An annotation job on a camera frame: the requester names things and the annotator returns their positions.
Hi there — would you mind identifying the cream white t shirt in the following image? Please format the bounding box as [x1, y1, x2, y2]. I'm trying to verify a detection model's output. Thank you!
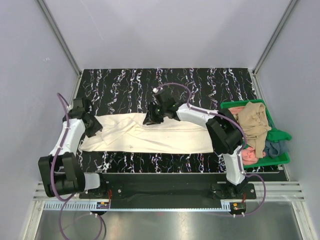
[79, 113, 214, 154]

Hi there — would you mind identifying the blue grey t shirt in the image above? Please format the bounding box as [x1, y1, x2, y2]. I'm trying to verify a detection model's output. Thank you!
[264, 140, 289, 159]

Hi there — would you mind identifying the green t shirt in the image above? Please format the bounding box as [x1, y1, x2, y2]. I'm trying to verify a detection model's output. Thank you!
[266, 127, 292, 143]

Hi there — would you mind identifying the green plastic bin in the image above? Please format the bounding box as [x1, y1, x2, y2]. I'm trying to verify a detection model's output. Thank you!
[220, 99, 292, 168]

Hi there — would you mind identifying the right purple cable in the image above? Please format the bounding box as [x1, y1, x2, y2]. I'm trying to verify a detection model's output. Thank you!
[156, 82, 267, 218]

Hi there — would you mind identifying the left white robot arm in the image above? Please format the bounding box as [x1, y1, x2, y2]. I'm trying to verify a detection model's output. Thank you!
[38, 97, 108, 198]

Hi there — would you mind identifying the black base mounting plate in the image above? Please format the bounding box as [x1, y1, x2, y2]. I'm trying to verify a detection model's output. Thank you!
[79, 173, 271, 206]

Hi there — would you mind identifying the pink t shirt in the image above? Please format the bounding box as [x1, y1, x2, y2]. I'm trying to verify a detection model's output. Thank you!
[229, 106, 259, 166]

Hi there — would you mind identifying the right aluminium frame post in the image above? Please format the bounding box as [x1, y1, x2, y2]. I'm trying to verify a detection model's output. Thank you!
[252, 0, 300, 75]

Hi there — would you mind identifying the beige t shirt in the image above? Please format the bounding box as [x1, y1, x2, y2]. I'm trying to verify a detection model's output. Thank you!
[235, 101, 272, 159]

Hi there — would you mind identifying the purple cable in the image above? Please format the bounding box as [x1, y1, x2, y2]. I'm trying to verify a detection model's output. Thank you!
[156, 82, 267, 218]
[49, 92, 105, 240]

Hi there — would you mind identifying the aluminium frame post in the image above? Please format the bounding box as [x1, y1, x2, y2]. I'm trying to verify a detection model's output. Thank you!
[35, 0, 82, 77]
[252, 0, 300, 75]

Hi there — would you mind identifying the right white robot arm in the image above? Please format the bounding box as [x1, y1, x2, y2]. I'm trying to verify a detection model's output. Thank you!
[143, 88, 248, 199]

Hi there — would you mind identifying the left aluminium frame post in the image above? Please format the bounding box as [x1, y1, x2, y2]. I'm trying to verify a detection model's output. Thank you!
[35, 0, 82, 77]

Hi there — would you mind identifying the white slotted cable duct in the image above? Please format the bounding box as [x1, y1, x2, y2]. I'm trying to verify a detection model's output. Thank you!
[44, 200, 244, 213]

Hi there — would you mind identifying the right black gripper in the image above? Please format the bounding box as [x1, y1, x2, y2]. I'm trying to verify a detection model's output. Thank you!
[143, 102, 167, 126]

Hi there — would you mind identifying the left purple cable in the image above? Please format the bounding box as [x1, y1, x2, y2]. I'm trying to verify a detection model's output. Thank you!
[49, 92, 105, 240]

